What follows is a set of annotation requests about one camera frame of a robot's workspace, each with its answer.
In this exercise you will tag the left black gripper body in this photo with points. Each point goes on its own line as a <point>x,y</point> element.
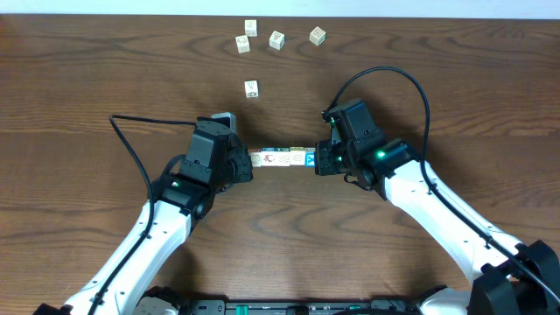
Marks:
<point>241,164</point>

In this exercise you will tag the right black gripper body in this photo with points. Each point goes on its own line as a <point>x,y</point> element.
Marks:
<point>331,160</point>

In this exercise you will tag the wooden block blue side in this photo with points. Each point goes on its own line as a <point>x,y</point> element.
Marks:
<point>255,157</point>

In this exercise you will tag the wooden block red picture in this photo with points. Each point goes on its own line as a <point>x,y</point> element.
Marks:
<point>268,157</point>

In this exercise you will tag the blue top wooden block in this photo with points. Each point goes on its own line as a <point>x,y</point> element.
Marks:
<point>309,159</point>

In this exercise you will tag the plain cream wooden block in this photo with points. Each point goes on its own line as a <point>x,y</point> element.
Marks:
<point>283,157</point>

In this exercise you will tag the wooden block teal side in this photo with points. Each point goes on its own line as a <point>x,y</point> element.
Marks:
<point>297,156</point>

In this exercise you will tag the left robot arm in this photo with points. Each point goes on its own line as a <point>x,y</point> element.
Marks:
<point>177,200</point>

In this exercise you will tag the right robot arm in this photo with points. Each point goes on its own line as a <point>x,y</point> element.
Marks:
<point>506,275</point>

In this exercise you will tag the wooden block yellow side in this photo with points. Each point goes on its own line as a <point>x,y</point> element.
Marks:
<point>251,88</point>

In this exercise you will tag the wooden block red side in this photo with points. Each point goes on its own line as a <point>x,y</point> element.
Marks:
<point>242,43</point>

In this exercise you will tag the wooden block number three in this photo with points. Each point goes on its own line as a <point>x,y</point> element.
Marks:
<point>277,40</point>

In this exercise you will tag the wooden block top back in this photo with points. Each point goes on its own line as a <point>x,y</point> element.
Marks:
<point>250,27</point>

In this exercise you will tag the wooden block far right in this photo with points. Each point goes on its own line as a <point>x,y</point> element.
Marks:
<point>317,36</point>

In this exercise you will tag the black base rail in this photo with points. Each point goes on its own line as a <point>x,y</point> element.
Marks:
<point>317,307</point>

